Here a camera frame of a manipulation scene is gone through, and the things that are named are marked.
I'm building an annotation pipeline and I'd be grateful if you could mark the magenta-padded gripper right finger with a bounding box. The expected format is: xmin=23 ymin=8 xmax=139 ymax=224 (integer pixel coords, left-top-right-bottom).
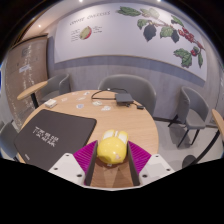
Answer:
xmin=126 ymin=140 xmax=176 ymax=187

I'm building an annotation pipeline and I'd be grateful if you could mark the white cherry print wall board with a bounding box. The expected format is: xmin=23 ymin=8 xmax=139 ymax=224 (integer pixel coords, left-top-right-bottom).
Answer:
xmin=53 ymin=2 xmax=208 ymax=82

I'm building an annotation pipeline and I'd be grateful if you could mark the small white box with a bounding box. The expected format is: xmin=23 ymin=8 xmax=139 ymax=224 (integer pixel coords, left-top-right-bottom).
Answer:
xmin=44 ymin=98 xmax=58 ymax=109

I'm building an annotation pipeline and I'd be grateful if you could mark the wooden wall panel with text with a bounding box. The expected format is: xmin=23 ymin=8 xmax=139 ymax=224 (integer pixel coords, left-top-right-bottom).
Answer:
xmin=4 ymin=34 xmax=49 ymax=129

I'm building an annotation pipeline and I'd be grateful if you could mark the flat black box device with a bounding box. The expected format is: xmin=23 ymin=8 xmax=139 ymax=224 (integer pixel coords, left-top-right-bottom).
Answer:
xmin=114 ymin=92 xmax=135 ymax=107

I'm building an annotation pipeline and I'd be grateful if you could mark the grey upholstered chair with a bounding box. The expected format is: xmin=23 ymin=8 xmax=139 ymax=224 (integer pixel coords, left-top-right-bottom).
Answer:
xmin=97 ymin=73 xmax=158 ymax=118
xmin=0 ymin=120 xmax=21 ymax=161
xmin=168 ymin=85 xmax=211 ymax=148
xmin=40 ymin=73 xmax=72 ymax=104

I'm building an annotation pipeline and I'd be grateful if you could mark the black mouse pad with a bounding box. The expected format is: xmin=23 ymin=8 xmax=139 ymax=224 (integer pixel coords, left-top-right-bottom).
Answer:
xmin=13 ymin=109 xmax=98 ymax=172

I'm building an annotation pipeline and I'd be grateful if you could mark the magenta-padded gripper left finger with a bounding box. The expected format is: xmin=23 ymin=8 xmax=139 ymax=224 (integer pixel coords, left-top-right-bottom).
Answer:
xmin=48 ymin=139 xmax=99 ymax=187

